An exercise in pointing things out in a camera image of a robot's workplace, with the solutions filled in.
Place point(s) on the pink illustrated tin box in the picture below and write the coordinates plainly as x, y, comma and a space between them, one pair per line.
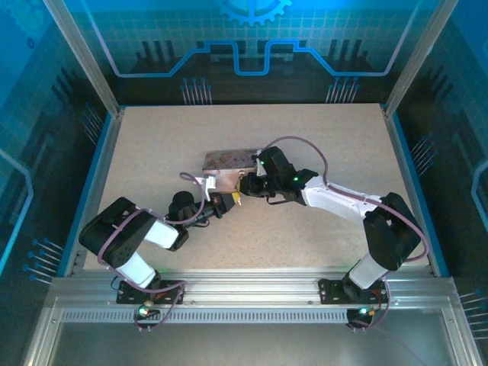
226, 162

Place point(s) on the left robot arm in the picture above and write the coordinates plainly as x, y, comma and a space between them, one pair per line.
95, 228

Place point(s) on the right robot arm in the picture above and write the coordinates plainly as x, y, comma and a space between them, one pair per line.
389, 228

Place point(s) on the black connector board with LED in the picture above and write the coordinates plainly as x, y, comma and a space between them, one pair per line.
360, 318
146, 316

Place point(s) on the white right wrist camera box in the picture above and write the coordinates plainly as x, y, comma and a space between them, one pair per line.
260, 169

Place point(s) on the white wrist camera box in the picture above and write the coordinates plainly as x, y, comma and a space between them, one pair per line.
260, 169
209, 187

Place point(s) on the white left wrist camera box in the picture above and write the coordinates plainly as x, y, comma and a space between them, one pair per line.
209, 187

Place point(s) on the aluminium front rail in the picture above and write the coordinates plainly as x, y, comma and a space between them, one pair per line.
248, 289

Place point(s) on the blue-edged aluminium side rail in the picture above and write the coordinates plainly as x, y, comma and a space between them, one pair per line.
103, 171
409, 171

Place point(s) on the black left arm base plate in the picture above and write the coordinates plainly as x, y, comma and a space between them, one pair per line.
129, 293

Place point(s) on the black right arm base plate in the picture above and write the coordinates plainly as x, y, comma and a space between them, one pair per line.
331, 291

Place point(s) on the aluminium frame post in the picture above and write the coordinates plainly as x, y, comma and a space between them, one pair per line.
84, 57
419, 57

